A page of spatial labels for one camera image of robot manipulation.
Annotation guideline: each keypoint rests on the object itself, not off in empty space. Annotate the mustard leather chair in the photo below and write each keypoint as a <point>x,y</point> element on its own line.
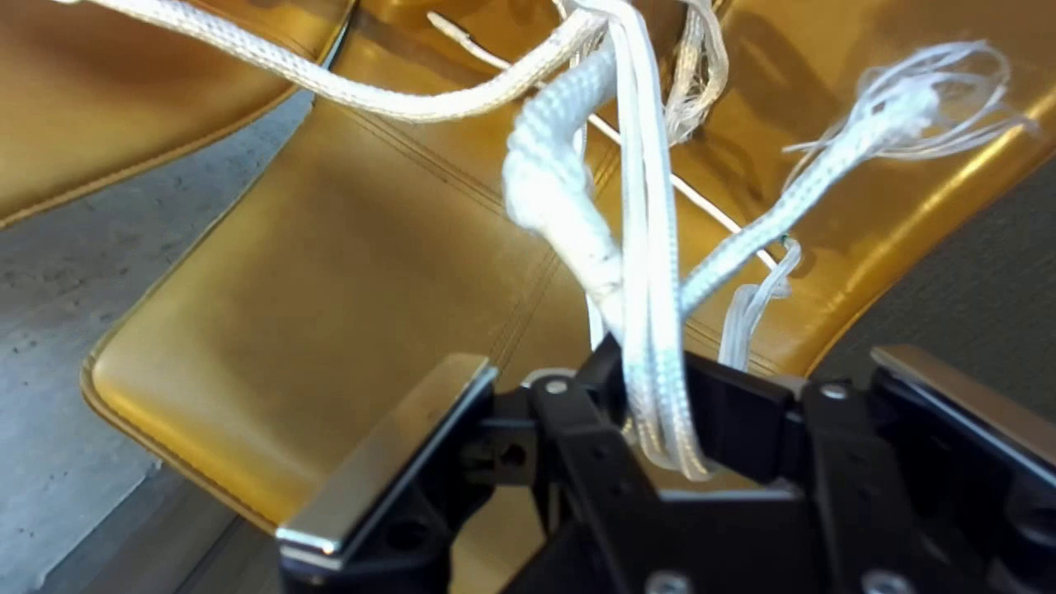
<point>119,101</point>
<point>363,285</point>

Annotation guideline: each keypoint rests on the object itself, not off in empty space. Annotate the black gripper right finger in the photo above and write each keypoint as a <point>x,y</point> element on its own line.
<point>880,462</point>

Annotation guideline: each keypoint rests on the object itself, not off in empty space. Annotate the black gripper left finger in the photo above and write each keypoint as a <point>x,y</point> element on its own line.
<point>385,473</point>

